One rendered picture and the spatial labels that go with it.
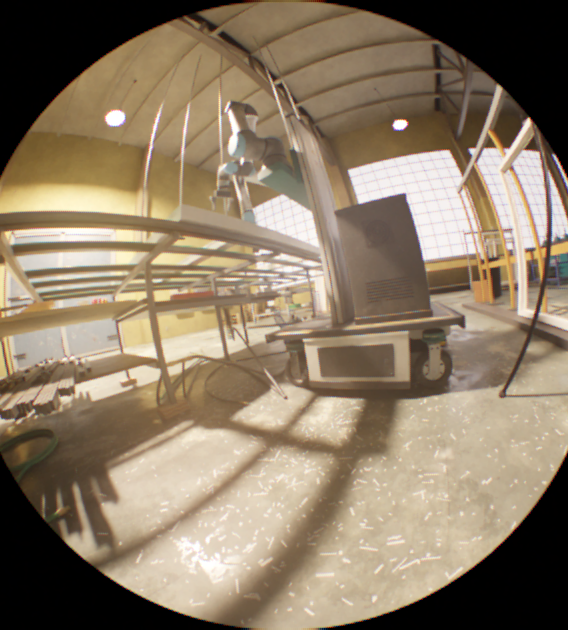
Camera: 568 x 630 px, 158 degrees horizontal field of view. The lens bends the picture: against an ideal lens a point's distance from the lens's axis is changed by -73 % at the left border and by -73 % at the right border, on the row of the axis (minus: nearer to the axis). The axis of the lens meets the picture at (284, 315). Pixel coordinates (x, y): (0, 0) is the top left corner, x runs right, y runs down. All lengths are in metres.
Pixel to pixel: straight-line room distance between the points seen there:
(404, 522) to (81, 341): 7.19
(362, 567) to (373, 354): 0.71
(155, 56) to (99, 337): 8.92
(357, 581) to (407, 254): 0.97
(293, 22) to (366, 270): 7.99
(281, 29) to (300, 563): 8.68
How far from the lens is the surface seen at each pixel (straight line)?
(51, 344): 7.19
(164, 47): 8.38
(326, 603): 0.46
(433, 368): 0.94
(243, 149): 1.26
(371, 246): 0.90
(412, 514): 0.53
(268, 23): 8.16
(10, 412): 0.76
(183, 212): 0.90
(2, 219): 0.81
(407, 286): 0.87
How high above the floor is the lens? 0.46
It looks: 3 degrees down
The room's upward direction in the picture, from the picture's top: 9 degrees counter-clockwise
